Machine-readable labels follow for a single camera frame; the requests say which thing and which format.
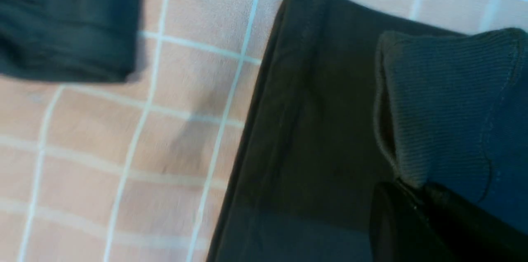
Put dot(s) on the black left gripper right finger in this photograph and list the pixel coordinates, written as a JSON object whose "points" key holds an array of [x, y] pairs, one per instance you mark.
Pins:
{"points": [[467, 232]]}

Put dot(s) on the dark gray long-sleeve shirt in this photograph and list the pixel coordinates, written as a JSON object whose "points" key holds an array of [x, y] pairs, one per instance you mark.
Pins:
{"points": [[348, 97]]}

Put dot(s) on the dark gray crumpled garment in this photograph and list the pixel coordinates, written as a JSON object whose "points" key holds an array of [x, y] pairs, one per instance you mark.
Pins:
{"points": [[88, 41]]}

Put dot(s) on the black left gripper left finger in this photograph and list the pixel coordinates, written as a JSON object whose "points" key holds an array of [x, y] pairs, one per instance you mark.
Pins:
{"points": [[399, 233]]}

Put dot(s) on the pink grid-pattern tablecloth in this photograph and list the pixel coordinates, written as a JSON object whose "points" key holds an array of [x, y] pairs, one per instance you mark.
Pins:
{"points": [[137, 172]]}

